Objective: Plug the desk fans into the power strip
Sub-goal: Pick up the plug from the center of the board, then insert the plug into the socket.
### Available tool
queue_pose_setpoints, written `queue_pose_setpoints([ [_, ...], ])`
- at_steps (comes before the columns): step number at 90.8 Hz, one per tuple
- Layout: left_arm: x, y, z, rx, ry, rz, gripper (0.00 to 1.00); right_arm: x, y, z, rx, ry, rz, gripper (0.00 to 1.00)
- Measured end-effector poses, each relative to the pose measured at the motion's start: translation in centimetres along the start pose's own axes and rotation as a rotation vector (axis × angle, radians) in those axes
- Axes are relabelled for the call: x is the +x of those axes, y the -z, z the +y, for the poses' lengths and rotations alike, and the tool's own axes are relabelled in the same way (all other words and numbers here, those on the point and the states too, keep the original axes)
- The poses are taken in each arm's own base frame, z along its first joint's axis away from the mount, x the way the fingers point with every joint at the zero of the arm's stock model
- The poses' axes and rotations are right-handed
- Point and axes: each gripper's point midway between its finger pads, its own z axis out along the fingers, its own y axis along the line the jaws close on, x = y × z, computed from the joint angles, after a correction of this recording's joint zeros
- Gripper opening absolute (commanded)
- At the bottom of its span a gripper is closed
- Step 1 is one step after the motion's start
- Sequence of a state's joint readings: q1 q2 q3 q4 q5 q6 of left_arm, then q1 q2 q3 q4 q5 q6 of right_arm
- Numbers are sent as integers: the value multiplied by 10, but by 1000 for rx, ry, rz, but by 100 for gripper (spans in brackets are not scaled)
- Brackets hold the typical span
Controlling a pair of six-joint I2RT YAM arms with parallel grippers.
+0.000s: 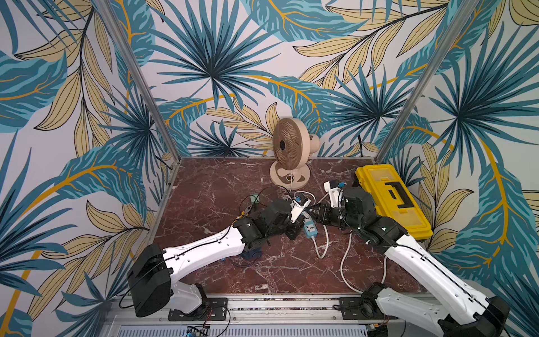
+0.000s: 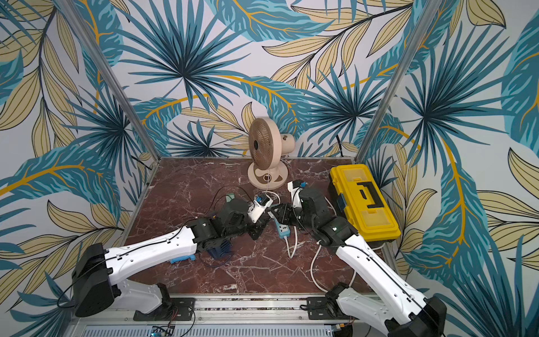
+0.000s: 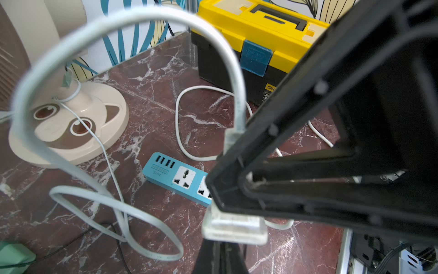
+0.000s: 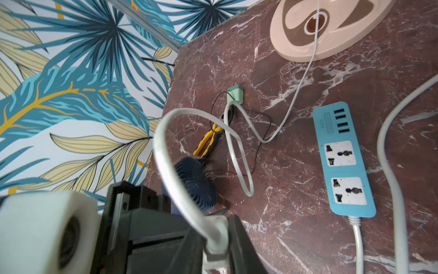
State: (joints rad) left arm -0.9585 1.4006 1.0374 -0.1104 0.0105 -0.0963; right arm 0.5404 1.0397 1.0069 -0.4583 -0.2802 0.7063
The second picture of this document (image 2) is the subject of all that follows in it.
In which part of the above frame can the teal power strip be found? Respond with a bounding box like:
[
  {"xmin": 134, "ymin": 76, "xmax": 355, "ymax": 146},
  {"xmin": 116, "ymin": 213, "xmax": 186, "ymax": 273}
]
[{"xmin": 269, "ymin": 213, "xmax": 291, "ymax": 239}]

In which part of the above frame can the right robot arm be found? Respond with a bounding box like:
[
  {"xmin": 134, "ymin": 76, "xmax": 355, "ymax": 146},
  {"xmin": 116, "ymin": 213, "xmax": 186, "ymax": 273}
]
[{"xmin": 268, "ymin": 188, "xmax": 447, "ymax": 336}]

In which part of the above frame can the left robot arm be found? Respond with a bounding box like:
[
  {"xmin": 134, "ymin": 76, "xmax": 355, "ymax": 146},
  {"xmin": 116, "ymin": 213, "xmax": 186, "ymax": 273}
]
[{"xmin": 71, "ymin": 196, "xmax": 273, "ymax": 317}]

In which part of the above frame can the beige desk fan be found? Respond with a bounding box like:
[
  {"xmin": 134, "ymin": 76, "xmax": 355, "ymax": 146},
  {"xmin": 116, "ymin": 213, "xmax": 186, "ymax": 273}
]
[{"xmin": 247, "ymin": 117, "xmax": 296, "ymax": 190}]

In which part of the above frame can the yellow black toolbox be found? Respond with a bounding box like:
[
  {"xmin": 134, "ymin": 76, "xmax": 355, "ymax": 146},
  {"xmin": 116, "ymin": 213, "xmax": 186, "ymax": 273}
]
[{"xmin": 328, "ymin": 164, "xmax": 401, "ymax": 242}]

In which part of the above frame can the white power strip cable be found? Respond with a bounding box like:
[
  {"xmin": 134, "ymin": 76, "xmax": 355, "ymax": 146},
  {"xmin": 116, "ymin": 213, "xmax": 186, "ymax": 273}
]
[{"xmin": 284, "ymin": 197, "xmax": 384, "ymax": 293}]

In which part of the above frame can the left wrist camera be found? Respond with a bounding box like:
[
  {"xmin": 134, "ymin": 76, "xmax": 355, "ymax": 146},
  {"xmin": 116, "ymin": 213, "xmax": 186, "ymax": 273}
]
[{"xmin": 248, "ymin": 194, "xmax": 274, "ymax": 224}]

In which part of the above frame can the black adapter cable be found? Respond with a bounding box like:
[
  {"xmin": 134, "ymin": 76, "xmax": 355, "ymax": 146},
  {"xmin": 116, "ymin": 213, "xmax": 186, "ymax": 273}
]
[{"xmin": 197, "ymin": 185, "xmax": 258, "ymax": 270}]

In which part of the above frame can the aluminium front rail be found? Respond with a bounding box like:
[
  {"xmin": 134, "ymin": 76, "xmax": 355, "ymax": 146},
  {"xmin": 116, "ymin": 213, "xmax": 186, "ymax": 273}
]
[{"xmin": 65, "ymin": 293, "xmax": 381, "ymax": 336}]

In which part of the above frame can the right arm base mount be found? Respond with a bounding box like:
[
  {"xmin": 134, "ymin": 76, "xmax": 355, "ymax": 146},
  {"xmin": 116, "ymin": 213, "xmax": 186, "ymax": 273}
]
[{"xmin": 300, "ymin": 282, "xmax": 359, "ymax": 322}]

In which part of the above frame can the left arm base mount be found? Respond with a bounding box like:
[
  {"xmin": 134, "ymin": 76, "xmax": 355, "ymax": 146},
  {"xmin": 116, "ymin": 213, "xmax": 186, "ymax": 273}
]
[{"xmin": 133, "ymin": 283, "xmax": 196, "ymax": 322}]

